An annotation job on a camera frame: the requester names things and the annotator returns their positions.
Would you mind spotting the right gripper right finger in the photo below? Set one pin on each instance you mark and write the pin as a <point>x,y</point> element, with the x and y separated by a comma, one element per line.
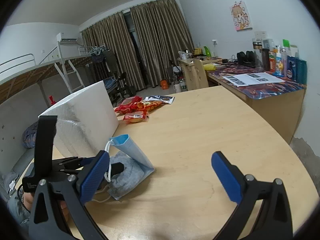
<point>274,220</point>

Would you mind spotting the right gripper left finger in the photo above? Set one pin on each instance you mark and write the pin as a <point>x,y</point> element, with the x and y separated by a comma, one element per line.
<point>46,218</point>

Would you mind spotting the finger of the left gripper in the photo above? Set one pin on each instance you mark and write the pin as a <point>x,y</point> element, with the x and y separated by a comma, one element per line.
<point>116,168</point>
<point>75,161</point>

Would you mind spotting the blue face mask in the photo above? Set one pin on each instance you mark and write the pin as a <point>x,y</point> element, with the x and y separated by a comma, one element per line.
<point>125,144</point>

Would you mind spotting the grey towel cloth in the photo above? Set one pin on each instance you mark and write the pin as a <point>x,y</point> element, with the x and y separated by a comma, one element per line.
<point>123,183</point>

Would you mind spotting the person right hand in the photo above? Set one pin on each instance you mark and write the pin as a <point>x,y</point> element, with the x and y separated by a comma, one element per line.
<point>28,201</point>

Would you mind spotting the blue plaid blanket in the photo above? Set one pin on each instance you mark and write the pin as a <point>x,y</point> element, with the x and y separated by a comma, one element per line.
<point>29,136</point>

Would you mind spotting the white styrofoam box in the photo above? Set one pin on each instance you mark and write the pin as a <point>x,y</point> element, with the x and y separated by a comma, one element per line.
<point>85,121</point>

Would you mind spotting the red packaged bun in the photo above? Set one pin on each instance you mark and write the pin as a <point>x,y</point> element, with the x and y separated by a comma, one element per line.
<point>135,117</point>

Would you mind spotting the red snack bag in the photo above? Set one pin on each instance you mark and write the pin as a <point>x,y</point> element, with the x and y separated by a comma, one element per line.
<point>127,105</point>

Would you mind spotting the red pump lotion bottle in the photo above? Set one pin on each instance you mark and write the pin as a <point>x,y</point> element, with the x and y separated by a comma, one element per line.
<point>52,101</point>

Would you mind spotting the orange chip bag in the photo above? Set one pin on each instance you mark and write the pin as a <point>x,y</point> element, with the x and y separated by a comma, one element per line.
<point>152,102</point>

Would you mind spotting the black folding chair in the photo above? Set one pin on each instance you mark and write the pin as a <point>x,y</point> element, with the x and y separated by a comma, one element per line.
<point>118,88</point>

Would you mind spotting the metal bunk bed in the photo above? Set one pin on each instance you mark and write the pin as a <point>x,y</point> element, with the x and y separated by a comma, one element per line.
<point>23,71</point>

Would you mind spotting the white mug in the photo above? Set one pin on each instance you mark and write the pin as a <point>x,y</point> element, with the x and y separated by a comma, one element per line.
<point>177,88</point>

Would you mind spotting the wooden smiley chair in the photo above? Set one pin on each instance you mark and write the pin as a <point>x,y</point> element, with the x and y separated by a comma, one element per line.
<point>199,75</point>

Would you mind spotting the air conditioner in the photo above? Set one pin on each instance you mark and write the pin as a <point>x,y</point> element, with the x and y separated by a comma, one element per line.
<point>67,38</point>

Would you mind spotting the wooden desk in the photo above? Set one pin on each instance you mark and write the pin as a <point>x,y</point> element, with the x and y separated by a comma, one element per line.
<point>186,66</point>

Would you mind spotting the brown curtains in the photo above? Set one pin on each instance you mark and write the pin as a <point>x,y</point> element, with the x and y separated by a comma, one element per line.
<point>161,31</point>

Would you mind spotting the printed paper sheet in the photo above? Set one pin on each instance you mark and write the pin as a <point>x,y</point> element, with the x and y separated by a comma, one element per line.
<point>242,80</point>

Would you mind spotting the green plastic stand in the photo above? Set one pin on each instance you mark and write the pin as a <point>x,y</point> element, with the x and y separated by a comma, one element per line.
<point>207,51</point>

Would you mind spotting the teal box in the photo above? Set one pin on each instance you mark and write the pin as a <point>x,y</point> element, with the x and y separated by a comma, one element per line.
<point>302,71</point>

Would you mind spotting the black headphones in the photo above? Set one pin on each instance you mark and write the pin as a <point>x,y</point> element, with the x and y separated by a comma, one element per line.
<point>246,59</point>

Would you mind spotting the dark thermos bottle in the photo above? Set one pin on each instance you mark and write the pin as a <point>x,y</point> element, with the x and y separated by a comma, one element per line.
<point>265,59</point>

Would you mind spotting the anime girl poster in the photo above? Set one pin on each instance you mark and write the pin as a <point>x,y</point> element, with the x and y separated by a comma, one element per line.
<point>240,16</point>

